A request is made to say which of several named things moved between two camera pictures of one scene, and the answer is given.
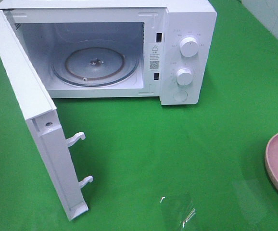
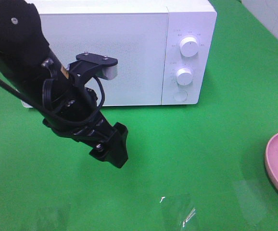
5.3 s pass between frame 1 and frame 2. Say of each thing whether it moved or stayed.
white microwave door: moved
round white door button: stayed
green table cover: stayed
